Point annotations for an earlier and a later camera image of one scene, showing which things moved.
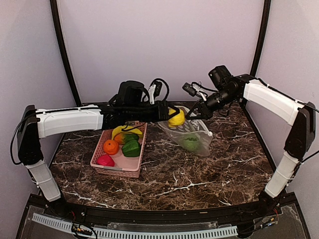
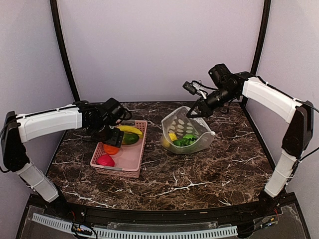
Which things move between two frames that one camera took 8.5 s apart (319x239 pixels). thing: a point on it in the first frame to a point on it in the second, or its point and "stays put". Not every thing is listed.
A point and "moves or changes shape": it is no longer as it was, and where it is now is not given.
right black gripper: [205, 110] stays put
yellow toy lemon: [177, 120] to [166, 143]
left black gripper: [164, 110] to [116, 140]
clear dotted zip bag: [193, 133] moves or changes shape
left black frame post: [56, 16] stays put
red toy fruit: [105, 160] stays put
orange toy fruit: [110, 147] stays put
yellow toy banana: [122, 129] stays put
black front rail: [160, 217] stays put
